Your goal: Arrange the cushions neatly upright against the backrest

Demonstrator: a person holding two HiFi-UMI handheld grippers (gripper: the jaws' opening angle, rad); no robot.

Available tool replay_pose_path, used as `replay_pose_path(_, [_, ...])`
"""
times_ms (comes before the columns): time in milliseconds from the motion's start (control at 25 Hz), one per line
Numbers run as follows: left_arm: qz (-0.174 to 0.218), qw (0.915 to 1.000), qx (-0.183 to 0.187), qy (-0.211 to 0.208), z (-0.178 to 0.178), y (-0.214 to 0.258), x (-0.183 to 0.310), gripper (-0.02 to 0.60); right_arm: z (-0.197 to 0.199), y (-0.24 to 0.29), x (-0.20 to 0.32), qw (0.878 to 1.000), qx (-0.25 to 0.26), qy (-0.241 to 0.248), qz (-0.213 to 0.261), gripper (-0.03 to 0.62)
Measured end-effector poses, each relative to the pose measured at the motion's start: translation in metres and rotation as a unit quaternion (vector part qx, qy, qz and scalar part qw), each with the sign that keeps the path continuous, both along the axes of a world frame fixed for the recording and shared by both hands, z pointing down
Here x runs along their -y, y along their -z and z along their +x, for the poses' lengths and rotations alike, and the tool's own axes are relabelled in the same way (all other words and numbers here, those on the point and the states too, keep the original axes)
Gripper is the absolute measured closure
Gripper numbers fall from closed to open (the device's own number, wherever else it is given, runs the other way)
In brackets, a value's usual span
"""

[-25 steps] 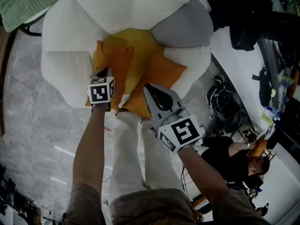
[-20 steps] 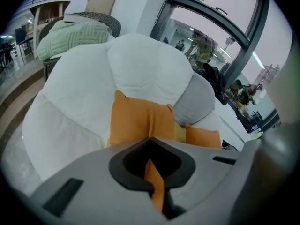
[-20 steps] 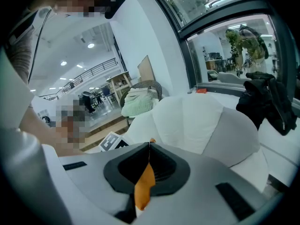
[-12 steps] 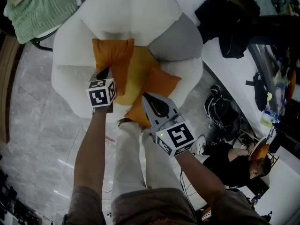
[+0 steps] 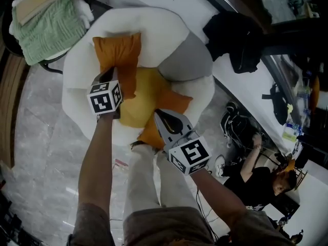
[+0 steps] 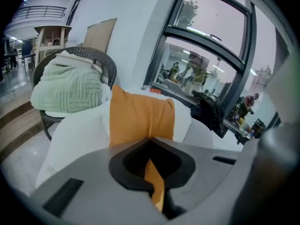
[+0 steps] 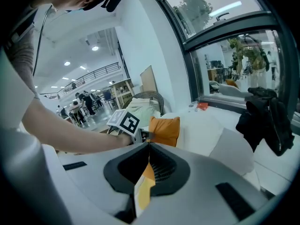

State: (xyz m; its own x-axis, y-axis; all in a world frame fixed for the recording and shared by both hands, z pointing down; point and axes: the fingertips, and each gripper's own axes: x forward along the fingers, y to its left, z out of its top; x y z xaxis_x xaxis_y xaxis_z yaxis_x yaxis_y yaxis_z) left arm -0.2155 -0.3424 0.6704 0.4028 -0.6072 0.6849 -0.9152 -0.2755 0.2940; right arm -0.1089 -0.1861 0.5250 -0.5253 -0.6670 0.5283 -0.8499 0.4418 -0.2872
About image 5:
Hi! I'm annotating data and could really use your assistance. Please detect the beige flat box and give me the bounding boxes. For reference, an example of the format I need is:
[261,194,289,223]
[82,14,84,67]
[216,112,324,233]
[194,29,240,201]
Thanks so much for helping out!
[15,0,60,27]

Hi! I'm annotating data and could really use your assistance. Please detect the person's left forearm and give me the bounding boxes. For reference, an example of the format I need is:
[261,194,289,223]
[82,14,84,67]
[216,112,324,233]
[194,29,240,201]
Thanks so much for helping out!
[76,113,121,208]

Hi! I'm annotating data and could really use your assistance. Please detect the person's brown t-shirt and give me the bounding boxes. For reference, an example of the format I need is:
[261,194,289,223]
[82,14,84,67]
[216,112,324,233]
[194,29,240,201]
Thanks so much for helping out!
[68,202,296,246]

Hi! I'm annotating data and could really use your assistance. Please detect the person's right forearm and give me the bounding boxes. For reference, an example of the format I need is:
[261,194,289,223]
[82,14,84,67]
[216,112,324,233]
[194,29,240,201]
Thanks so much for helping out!
[191,167,247,223]

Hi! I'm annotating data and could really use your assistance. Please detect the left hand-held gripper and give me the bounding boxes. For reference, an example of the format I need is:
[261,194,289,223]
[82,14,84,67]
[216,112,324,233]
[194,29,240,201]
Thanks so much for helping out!
[87,67,123,122]

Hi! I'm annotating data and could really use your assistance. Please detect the black waist bag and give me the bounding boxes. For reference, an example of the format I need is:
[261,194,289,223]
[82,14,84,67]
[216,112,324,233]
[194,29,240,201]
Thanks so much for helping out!
[261,83,291,127]

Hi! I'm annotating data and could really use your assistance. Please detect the black backpack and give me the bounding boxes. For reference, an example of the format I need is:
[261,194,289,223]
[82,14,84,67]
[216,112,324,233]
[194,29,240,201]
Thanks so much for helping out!
[220,101,260,149]

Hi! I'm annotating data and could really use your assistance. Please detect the blue packets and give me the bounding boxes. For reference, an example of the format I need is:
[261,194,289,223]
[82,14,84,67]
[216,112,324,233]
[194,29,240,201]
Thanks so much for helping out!
[285,121,303,136]

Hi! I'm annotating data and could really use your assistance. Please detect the wooden step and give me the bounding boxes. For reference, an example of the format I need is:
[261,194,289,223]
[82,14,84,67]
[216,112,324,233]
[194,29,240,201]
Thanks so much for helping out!
[0,52,29,169]

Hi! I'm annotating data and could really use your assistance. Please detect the white fluffy towel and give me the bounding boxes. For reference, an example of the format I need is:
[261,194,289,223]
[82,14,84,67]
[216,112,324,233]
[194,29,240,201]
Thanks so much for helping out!
[75,0,94,29]

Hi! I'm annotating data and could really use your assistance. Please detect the black floor cable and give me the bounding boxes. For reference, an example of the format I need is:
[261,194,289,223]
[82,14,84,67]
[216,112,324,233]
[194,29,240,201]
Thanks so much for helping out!
[196,186,219,241]

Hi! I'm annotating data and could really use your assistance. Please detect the dark round chair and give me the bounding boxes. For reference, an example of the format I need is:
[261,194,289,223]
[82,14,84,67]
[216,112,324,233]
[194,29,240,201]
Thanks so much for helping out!
[0,0,93,75]

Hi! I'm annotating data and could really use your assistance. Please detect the yellow cushion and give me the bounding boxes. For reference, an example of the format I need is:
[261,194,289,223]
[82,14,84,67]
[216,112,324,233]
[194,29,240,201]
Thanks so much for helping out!
[119,67,173,129]

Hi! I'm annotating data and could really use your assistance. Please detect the white long bench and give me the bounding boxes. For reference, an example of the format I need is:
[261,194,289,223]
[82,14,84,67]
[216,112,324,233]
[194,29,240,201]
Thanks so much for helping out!
[107,0,301,154]

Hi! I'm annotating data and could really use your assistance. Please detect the black jacket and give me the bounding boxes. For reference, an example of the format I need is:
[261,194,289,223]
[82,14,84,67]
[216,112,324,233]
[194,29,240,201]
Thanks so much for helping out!
[202,10,268,74]

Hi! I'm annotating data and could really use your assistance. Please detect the green knitted blanket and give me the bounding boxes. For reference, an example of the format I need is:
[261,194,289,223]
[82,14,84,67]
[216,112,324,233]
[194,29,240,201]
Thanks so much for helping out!
[10,0,88,66]

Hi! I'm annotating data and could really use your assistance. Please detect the white round lounge chair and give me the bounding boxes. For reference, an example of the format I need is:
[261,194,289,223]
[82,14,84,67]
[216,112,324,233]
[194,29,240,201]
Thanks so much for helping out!
[61,7,215,147]

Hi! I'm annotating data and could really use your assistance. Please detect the person's beige trousers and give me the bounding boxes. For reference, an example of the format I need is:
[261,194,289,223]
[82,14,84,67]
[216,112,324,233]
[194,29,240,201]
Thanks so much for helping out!
[122,142,203,220]

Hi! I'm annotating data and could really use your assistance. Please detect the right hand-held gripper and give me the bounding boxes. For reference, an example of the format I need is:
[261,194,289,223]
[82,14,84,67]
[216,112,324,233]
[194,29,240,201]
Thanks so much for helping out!
[154,109,213,176]

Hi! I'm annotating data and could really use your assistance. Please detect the gold wire side table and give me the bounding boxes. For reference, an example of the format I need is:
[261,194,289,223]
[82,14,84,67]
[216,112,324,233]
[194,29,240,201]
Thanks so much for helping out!
[292,169,309,192]

